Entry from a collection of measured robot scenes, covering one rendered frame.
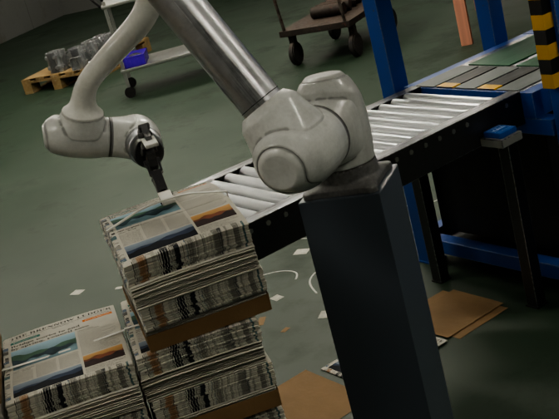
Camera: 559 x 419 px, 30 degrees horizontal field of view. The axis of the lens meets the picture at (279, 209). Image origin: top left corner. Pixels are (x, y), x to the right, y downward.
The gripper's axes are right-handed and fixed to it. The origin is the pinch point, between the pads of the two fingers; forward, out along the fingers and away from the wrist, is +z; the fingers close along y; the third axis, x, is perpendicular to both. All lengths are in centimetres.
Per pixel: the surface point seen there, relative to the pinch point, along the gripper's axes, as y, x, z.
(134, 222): 9.2, 8.8, 0.9
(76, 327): 34.5, 29.3, -10.3
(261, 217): 40, -29, -54
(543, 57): 28, -137, -80
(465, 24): 128, -296, -518
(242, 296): 26.8, -8.3, 19.2
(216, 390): 46, 3, 20
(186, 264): 15.3, 1.5, 19.4
